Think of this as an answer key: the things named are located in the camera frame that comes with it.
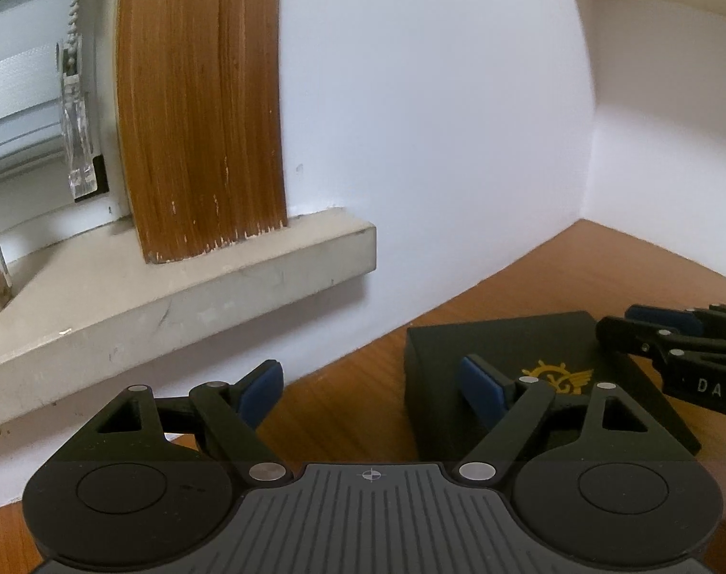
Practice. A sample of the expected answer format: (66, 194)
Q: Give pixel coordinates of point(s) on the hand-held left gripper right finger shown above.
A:
(481, 390)

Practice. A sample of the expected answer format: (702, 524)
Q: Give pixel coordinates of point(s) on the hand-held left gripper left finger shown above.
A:
(259, 394)

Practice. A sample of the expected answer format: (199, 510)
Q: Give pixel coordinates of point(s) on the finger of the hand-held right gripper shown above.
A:
(629, 335)
(656, 314)

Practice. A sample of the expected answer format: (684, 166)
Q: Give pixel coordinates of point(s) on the black box lid gold emblem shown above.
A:
(446, 382)

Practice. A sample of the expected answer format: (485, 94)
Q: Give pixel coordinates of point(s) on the wooden desk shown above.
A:
(638, 269)

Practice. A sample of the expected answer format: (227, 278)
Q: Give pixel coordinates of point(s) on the stone window sill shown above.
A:
(160, 305)

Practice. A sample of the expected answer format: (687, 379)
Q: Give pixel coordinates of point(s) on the wooden window trim panel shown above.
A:
(201, 101)

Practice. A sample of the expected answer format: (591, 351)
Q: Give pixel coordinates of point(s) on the clear plastic blind wand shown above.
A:
(79, 131)

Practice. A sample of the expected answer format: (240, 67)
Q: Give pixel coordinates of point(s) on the white window blind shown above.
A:
(22, 72)

